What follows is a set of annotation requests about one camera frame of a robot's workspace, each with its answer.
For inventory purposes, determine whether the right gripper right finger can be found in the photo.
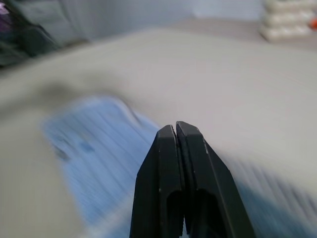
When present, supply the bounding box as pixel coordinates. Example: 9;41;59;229
175;120;256;238

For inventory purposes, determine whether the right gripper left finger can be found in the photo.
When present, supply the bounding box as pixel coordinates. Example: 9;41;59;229
130;124;185;238

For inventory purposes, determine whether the light blue towel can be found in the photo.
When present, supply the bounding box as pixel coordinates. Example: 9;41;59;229
41;96;317;238

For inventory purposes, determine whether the green plant in white pot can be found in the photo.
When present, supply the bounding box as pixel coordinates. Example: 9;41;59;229
259;0;317;43

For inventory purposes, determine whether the dark grey background object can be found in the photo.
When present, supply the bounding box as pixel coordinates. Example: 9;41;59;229
0;0;89;69

